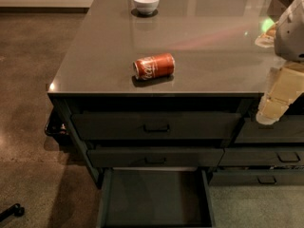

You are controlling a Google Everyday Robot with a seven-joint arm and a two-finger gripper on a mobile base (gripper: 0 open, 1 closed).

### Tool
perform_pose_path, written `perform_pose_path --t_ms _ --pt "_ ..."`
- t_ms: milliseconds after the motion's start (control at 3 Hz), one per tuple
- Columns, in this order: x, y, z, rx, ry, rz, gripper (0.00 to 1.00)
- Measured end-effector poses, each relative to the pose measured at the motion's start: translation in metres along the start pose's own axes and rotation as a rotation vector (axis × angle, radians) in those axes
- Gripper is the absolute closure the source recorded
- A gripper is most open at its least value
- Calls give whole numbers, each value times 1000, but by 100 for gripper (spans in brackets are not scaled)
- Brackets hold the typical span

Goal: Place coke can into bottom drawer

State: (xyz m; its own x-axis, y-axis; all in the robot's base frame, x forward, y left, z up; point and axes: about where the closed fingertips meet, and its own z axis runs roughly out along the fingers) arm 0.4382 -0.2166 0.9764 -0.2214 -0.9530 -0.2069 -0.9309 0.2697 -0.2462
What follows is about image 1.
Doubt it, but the top right drawer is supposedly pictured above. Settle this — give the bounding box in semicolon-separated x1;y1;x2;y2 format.
236;115;304;143

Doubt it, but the black object on floor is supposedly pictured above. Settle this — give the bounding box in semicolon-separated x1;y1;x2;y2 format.
0;203;25;222

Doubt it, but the middle left drawer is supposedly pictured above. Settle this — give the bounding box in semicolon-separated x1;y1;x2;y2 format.
87;147;223;167

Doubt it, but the top left drawer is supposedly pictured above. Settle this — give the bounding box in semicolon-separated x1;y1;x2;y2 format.
71;111;241;140

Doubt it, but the middle right drawer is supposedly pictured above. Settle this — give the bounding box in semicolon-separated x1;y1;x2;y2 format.
218;146;304;166

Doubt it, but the red coke can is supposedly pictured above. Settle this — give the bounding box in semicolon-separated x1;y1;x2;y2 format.
133;53;175;81

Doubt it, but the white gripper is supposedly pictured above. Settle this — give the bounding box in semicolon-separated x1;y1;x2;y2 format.
255;0;304;125

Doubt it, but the white bowl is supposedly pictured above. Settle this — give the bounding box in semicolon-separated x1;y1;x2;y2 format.
132;0;160;15

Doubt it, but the dark cabinet with grey top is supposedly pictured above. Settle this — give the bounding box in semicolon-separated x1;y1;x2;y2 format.
48;0;303;182

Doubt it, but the open bottom left drawer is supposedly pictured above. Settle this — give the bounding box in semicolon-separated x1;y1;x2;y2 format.
96;169;216;228

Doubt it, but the black side basket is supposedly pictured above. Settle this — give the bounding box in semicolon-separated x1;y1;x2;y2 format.
45;110;71;145

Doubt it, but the bottom right drawer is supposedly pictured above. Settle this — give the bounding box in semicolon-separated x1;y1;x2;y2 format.
209;169;304;186

